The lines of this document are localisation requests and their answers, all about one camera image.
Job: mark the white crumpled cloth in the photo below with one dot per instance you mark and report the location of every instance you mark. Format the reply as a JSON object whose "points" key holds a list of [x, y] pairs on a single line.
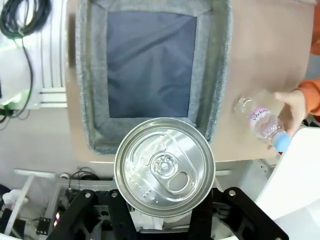
{"points": [[11, 197]]}

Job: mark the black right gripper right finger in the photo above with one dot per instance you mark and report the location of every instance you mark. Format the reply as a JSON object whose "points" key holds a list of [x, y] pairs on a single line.
{"points": [[240, 215]]}

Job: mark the grey fabric basket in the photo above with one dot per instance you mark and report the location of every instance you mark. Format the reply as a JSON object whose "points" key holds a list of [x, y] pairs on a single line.
{"points": [[152, 75]]}

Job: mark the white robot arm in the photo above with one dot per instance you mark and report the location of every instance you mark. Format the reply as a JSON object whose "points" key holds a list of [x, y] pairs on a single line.
{"points": [[292, 180]]}

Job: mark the person's bare hand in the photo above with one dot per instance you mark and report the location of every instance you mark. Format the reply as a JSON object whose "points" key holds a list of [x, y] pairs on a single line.
{"points": [[292, 110]]}

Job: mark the silver aluminium drink can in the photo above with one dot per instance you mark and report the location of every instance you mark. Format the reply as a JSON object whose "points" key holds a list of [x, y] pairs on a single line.
{"points": [[165, 167]]}

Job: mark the orange sleeved forearm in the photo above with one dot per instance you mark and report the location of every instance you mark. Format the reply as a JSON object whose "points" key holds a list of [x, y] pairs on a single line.
{"points": [[311, 96]]}

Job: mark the white aluminium frame profile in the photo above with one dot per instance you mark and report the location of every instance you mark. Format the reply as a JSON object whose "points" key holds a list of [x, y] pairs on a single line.
{"points": [[53, 75]]}

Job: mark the clear plastic water bottle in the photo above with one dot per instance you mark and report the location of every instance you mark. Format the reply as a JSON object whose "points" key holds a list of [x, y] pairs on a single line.
{"points": [[265, 123]]}

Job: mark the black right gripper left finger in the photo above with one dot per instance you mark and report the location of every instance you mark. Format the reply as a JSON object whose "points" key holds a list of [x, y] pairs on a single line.
{"points": [[82, 220]]}

